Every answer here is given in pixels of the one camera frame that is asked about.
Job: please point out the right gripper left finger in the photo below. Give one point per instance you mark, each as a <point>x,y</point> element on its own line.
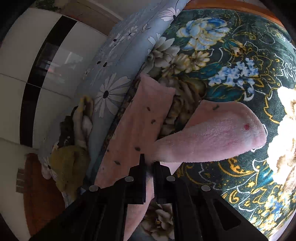
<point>101,214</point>

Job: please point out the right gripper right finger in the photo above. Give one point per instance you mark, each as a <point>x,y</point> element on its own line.
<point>200,213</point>

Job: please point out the pink fleece pajama pants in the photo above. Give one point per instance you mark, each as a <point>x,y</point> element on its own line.
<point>216,131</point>

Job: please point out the olive green knit sweater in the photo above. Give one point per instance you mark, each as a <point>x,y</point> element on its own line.
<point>70,165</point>

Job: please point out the orange wooden headboard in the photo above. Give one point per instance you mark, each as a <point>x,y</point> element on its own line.
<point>42,199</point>

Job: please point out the beige cream garment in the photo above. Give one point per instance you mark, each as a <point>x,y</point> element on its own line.
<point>82,121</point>

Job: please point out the teal floral bed blanket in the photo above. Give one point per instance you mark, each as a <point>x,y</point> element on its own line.
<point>215,60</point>

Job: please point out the grey daisy print quilt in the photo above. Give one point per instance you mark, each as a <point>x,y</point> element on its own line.
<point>111,73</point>

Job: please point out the white glossy wardrobe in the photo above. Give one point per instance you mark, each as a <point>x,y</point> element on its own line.
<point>44,56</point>

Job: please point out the wall picture frames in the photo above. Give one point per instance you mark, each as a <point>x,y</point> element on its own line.
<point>20,180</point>

